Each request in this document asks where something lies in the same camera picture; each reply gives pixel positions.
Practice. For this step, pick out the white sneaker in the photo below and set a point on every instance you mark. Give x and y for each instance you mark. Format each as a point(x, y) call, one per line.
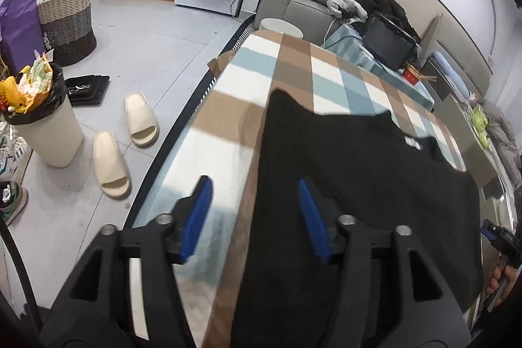
point(12, 156)

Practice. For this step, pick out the light blue pillow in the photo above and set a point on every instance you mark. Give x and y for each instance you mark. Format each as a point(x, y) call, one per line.
point(448, 70)

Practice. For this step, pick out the cream trash bin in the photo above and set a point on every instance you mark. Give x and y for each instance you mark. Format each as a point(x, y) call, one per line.
point(51, 136)

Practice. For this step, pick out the pile of snack wrappers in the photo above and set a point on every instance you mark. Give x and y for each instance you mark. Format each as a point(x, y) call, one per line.
point(28, 85)

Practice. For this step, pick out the dark grey garment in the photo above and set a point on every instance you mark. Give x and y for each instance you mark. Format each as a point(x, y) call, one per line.
point(503, 132)

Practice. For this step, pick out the cream slipper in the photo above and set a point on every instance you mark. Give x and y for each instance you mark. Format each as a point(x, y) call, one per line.
point(140, 119)
point(110, 164)

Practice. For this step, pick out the person's right forearm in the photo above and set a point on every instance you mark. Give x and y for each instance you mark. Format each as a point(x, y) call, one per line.
point(507, 311)

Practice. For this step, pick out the grey cardboard box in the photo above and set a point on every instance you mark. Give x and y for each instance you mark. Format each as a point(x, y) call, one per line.
point(465, 144)

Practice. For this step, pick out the black tray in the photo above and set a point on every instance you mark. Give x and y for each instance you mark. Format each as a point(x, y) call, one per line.
point(87, 89)

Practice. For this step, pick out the wooden chopsticks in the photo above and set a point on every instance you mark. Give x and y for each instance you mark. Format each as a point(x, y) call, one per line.
point(426, 77)

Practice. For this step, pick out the teal plaid tablecloth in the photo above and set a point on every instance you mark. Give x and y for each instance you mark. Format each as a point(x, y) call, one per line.
point(350, 42)

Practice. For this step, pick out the brown blue plaid blanket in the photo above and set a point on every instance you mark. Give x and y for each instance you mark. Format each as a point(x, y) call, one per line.
point(293, 75)

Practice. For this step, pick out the white round stool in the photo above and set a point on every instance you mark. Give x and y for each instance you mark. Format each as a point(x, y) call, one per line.
point(281, 28)

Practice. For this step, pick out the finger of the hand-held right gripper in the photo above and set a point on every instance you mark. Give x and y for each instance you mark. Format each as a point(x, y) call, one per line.
point(490, 230)

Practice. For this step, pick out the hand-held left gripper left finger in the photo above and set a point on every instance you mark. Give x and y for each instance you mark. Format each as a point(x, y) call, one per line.
point(195, 215)

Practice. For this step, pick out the light grey garment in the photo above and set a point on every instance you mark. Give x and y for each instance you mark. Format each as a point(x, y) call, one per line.
point(346, 7)

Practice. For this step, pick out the person's right hand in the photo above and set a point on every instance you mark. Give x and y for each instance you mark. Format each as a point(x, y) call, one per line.
point(494, 285)

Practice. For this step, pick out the woven laundry basket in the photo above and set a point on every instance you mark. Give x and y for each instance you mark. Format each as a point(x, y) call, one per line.
point(67, 22)

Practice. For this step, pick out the beige headboard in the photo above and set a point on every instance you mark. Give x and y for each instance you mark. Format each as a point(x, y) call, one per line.
point(452, 34)

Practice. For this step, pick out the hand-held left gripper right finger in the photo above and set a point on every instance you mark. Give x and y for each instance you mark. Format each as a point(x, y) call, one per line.
point(312, 221)

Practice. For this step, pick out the purple bag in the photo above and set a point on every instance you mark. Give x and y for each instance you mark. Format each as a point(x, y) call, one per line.
point(18, 30)

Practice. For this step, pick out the grey teal sneaker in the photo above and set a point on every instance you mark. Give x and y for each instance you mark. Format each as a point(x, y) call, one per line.
point(12, 201)

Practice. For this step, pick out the green toy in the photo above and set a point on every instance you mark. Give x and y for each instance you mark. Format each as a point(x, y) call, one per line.
point(479, 117)
point(483, 139)

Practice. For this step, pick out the black t-shirt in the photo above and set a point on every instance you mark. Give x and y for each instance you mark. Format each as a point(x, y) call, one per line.
point(359, 176)

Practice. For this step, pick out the pile of black clothes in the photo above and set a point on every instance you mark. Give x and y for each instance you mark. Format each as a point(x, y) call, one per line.
point(387, 5)

